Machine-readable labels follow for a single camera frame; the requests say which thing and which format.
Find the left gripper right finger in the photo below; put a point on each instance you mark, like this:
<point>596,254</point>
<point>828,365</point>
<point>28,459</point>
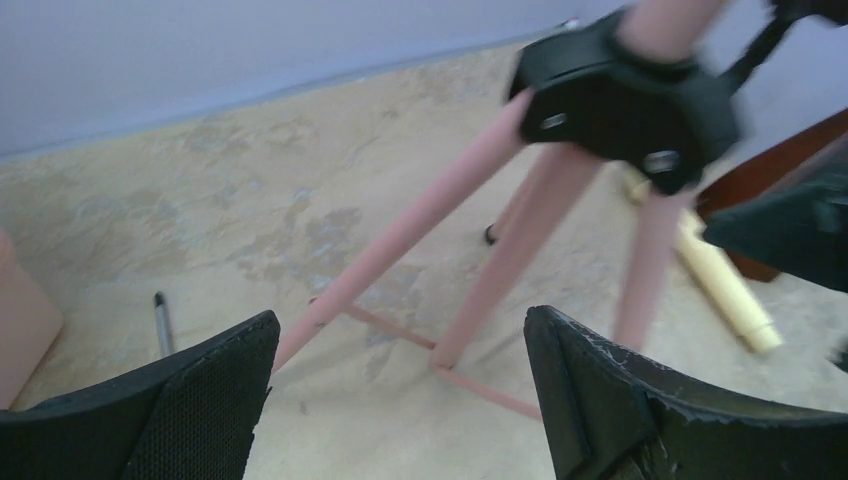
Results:
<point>611,413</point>

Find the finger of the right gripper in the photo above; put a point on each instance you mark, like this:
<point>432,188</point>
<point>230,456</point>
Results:
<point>801,232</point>

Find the pink tripod music stand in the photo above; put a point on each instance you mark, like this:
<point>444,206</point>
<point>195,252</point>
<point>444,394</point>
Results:
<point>627,87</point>

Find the cream microphone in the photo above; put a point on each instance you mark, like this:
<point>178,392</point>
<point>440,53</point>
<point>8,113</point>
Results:
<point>722,285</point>

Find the yellow black screwdriver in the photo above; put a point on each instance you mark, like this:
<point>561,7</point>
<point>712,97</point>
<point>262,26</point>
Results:
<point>163,325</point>

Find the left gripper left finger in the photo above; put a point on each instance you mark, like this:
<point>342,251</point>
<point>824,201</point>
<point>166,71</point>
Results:
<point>190,415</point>

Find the brown metronome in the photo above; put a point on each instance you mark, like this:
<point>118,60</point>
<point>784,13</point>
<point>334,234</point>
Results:
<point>818,152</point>

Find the pink plastic storage box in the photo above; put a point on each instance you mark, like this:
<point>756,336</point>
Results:
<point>30,323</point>

